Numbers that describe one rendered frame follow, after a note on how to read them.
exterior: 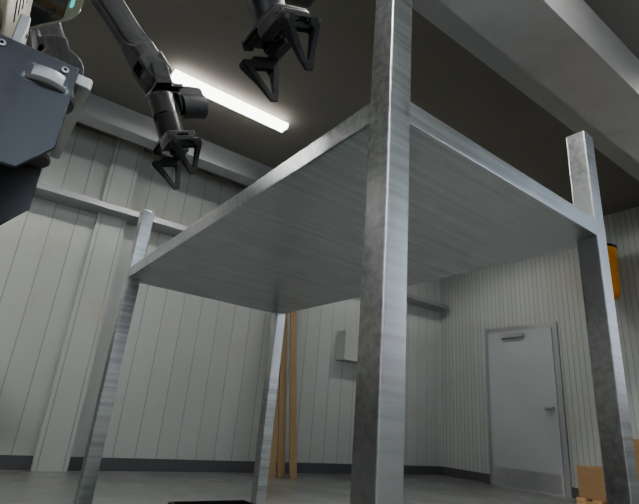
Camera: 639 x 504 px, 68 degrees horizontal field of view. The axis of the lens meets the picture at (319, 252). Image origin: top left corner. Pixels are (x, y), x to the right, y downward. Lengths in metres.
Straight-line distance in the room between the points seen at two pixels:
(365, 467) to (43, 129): 0.53
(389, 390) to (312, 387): 6.18
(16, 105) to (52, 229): 4.95
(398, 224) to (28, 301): 5.13
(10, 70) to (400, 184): 0.49
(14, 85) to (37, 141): 0.07
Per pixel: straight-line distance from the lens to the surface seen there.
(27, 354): 5.39
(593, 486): 5.71
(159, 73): 1.15
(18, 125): 0.68
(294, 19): 0.73
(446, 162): 0.55
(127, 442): 5.58
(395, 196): 0.43
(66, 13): 1.04
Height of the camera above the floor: 0.64
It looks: 20 degrees up
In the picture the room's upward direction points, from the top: 5 degrees clockwise
